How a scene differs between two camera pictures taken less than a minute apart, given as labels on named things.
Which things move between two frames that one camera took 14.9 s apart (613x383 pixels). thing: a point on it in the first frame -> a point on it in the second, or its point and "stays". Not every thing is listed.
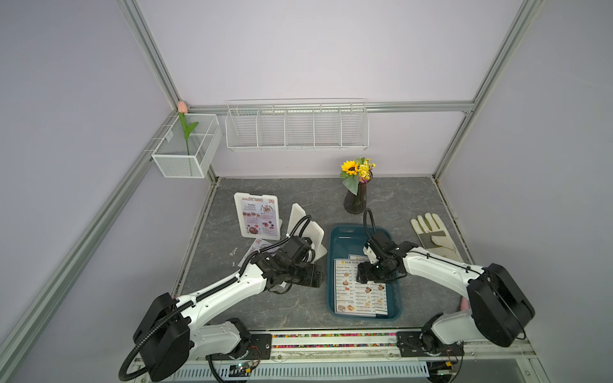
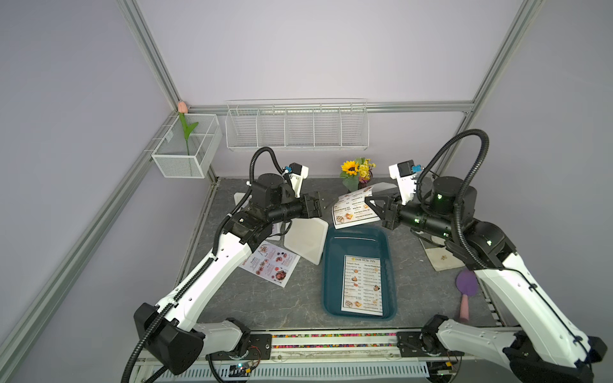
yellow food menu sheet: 352,298 -> 351,210
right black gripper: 362,274 -> 391,214
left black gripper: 310,280 -> 308,213
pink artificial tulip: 183,109 stays
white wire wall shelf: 298,124 stays
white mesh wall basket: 172,154 stays
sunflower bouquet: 354,171 stays
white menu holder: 310,230 stays
